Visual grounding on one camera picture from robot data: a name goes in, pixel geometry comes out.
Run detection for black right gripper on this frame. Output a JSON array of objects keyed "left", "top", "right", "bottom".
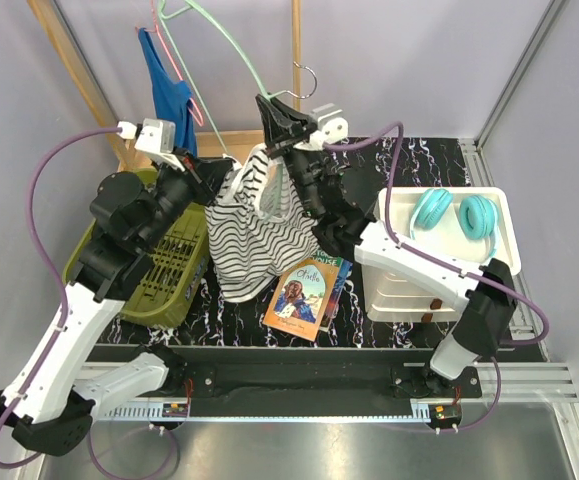
[{"left": 260, "top": 93, "right": 328, "bottom": 219}]

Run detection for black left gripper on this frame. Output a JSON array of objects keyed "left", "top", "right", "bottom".
[{"left": 140, "top": 146, "right": 235, "bottom": 250}]

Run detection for pink wire clothes hanger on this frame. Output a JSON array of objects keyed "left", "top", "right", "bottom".
[{"left": 145, "top": 1, "right": 204, "bottom": 127}]

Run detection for striped black white tank top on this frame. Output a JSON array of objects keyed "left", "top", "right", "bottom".
[{"left": 205, "top": 144, "right": 318, "bottom": 303}]

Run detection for blue tank top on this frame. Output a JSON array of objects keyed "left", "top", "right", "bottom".
[{"left": 137, "top": 28, "right": 198, "bottom": 155}]

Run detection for mint green clothes hanger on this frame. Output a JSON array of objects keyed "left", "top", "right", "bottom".
[{"left": 157, "top": 0, "right": 319, "bottom": 221}]

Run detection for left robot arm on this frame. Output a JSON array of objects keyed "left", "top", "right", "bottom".
[{"left": 0, "top": 149, "right": 235, "bottom": 456}]

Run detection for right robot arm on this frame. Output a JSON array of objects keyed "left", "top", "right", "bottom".
[{"left": 256, "top": 94, "right": 519, "bottom": 397}]

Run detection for wooden clothes rack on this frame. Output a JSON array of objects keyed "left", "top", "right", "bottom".
[{"left": 27, "top": 0, "right": 302, "bottom": 171}]

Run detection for olive green plastic basket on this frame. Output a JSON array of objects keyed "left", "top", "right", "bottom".
[{"left": 63, "top": 169, "right": 209, "bottom": 328}]

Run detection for orange Othello book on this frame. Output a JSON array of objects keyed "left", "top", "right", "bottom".
[{"left": 263, "top": 259, "right": 340, "bottom": 341}]

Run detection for blue storey treehouse book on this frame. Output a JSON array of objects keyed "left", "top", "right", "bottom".
[{"left": 319, "top": 260, "right": 353, "bottom": 332}]

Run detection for white drawer storage box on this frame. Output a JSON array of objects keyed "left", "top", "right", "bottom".
[{"left": 356, "top": 187, "right": 521, "bottom": 322}]

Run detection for teal cat ear headphones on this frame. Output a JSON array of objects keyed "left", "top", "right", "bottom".
[{"left": 409, "top": 188, "right": 500, "bottom": 260}]

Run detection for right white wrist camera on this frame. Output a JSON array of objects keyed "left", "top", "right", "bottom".
[{"left": 294, "top": 103, "right": 349, "bottom": 151}]

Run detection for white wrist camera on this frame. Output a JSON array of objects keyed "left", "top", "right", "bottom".
[
  {"left": 294, "top": 103, "right": 349, "bottom": 151},
  {"left": 117, "top": 118, "right": 183, "bottom": 170}
]

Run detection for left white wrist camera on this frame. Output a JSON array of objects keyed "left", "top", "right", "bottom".
[{"left": 117, "top": 118, "right": 183, "bottom": 170}]

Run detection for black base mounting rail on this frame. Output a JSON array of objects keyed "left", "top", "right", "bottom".
[{"left": 83, "top": 343, "right": 485, "bottom": 419}]

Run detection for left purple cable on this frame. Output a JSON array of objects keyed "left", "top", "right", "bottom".
[{"left": 0, "top": 125, "right": 177, "bottom": 476}]

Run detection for purple cable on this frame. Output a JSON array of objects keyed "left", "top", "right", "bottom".
[
  {"left": 326, "top": 121, "right": 552, "bottom": 435},
  {"left": 0, "top": 125, "right": 177, "bottom": 476}
]

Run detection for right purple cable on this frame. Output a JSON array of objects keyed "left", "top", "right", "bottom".
[{"left": 326, "top": 121, "right": 552, "bottom": 435}]

